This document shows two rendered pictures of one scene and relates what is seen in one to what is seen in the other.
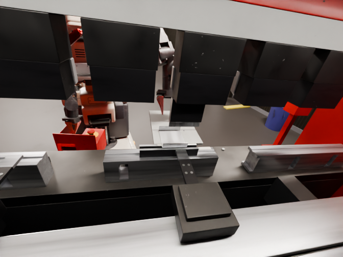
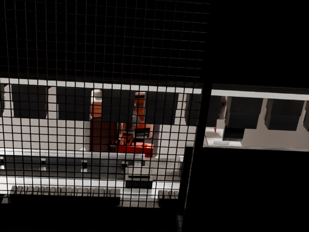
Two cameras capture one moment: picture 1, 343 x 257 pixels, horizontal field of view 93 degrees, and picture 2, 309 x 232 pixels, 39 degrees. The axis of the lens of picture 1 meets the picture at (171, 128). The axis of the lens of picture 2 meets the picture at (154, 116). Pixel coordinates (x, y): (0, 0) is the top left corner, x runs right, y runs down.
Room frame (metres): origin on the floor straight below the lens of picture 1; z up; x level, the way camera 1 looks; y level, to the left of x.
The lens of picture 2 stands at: (-1.53, 0.08, 2.13)
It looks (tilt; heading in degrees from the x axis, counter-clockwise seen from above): 26 degrees down; 8
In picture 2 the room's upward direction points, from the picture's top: 6 degrees clockwise
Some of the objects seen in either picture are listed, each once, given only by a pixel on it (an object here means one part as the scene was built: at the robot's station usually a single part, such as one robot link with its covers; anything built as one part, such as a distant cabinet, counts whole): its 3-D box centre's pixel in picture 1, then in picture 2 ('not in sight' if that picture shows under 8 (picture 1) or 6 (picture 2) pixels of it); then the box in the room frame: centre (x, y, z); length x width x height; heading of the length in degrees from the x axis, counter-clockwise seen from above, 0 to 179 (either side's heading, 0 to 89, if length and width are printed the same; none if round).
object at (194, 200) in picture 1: (192, 180); not in sight; (0.30, -0.07, 1.01); 0.26 x 0.12 x 0.05; 14
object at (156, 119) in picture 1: (172, 125); (223, 141); (0.59, 0.00, 1.00); 0.26 x 0.18 x 0.01; 14
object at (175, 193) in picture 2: not in sight; (202, 199); (0.01, 0.06, 1.02); 0.37 x 0.06 x 0.04; 104
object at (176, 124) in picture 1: (186, 113); (233, 132); (0.45, -0.04, 1.13); 0.10 x 0.02 x 0.10; 104
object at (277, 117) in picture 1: (279, 116); not in sight; (2.71, -1.89, 0.24); 0.42 x 0.38 x 0.49; 28
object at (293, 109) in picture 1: (284, 131); not in sight; (1.80, -1.40, 0.42); 0.25 x 0.20 x 0.83; 14
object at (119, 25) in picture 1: (125, 63); (202, 107); (0.41, 0.13, 1.26); 0.15 x 0.09 x 0.17; 104
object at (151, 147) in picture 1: (169, 150); not in sight; (0.44, 0.00, 0.99); 0.20 x 0.03 x 0.03; 104
